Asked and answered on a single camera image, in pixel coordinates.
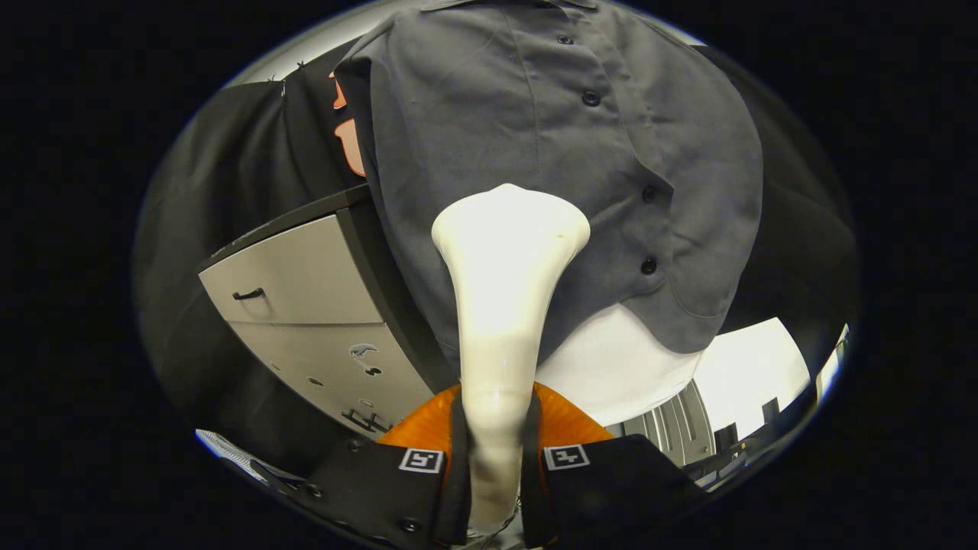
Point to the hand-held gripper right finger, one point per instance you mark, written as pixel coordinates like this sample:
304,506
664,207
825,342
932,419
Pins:
619,489

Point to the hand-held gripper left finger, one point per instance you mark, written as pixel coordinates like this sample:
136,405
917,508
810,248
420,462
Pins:
367,489

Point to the white garment steamer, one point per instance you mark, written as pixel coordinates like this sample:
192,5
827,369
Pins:
500,290

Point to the grey button shirt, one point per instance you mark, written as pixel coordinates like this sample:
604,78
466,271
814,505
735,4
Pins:
474,114

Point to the grey ribbed panel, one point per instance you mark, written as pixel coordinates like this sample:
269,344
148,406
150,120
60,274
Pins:
676,424

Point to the white mannequin torso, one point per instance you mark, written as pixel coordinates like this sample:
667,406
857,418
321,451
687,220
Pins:
611,367

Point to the white square table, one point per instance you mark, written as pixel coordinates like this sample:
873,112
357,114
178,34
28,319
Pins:
756,359

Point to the grey drawer cabinet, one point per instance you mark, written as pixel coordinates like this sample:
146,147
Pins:
306,283

